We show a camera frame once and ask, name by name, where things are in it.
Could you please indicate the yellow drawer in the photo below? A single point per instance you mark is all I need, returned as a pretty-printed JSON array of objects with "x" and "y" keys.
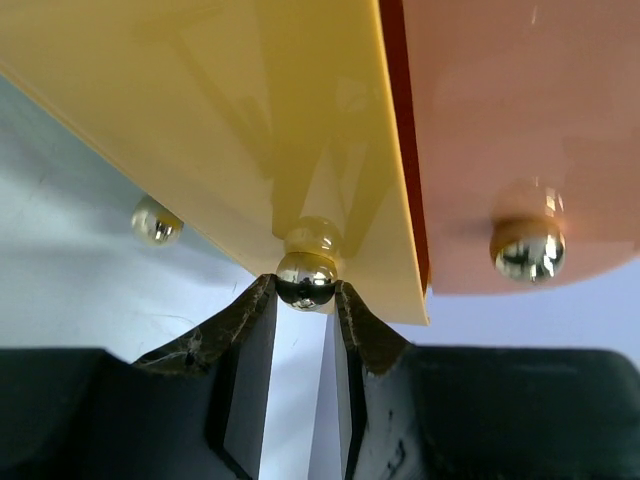
[{"x": 250, "y": 120}]

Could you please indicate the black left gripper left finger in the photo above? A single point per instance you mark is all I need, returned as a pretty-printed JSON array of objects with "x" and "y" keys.
[{"x": 193, "y": 408}]

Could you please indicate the orange top drawer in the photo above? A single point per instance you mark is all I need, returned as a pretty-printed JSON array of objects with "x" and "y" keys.
[{"x": 518, "y": 110}]

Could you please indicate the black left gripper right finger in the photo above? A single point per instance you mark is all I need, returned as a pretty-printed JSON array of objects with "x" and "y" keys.
[{"x": 437, "y": 412}]

